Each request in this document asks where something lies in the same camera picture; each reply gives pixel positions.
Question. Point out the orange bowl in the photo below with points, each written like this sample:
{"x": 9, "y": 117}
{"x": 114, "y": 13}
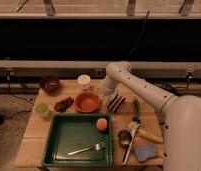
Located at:
{"x": 87, "y": 102}

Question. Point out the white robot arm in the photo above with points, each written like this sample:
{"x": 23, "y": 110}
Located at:
{"x": 182, "y": 137}

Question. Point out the white cup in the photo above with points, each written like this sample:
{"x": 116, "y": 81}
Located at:
{"x": 84, "y": 81}

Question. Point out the orange ball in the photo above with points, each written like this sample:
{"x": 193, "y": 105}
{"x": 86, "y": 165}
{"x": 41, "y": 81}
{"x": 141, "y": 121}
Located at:
{"x": 101, "y": 124}

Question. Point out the bunch of dark grapes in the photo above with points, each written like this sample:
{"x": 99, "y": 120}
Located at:
{"x": 62, "y": 105}

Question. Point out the dark maroon bowl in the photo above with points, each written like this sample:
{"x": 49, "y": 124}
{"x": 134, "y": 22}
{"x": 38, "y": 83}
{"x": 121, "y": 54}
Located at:
{"x": 50, "y": 84}

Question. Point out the metal measuring cup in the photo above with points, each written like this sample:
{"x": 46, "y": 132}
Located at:
{"x": 124, "y": 138}

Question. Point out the green plastic tray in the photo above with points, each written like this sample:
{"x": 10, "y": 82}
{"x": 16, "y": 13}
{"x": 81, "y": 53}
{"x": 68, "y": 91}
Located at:
{"x": 71, "y": 132}

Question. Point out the silver fork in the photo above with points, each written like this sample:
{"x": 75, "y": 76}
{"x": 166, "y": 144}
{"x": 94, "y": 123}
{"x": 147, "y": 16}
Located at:
{"x": 95, "y": 147}

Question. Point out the small green cup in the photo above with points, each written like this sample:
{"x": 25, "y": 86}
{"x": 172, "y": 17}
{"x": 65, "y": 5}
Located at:
{"x": 42, "y": 110}

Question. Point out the blue sponge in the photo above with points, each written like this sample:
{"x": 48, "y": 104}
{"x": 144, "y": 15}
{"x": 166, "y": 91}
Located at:
{"x": 145, "y": 151}

